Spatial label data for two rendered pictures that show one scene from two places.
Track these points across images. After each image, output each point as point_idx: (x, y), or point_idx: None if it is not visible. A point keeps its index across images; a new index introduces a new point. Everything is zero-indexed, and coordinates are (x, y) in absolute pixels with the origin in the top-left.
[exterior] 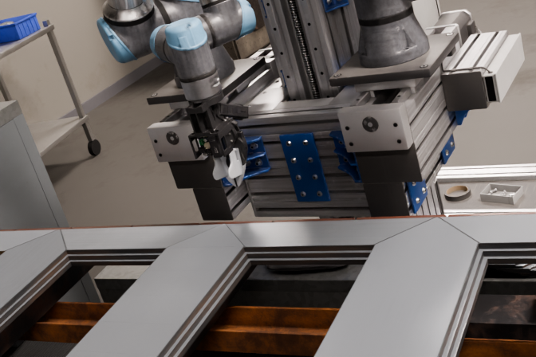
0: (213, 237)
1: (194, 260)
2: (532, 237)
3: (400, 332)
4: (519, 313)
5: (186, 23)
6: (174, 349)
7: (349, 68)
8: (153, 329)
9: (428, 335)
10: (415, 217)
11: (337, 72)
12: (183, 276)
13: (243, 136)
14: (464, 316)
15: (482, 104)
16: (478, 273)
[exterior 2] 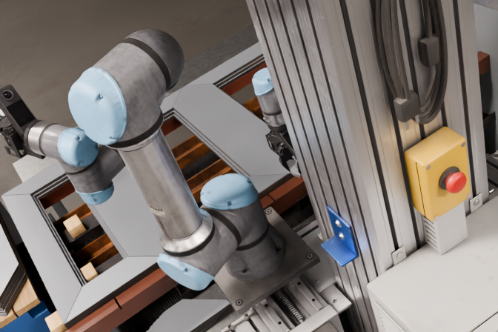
0: (279, 165)
1: (264, 154)
2: (104, 275)
3: (117, 204)
4: (107, 267)
5: (255, 75)
6: (206, 141)
7: (272, 223)
8: (223, 133)
9: (105, 210)
10: None
11: (275, 214)
12: (254, 148)
13: (281, 159)
14: (107, 232)
15: None
16: (121, 251)
